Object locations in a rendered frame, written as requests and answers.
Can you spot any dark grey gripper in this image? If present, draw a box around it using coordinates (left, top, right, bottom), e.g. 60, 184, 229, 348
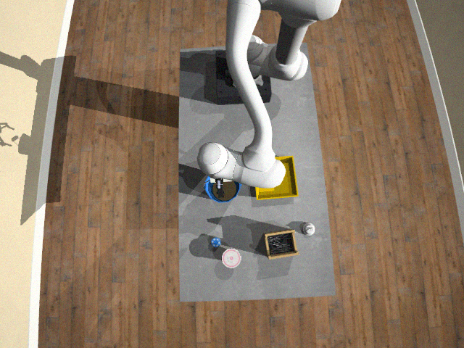
215, 178, 225, 198

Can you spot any yellow shallow tray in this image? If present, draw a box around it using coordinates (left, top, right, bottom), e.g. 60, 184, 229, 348
255, 156, 299, 200

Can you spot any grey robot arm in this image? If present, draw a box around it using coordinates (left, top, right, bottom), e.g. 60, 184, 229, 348
197, 0, 341, 189

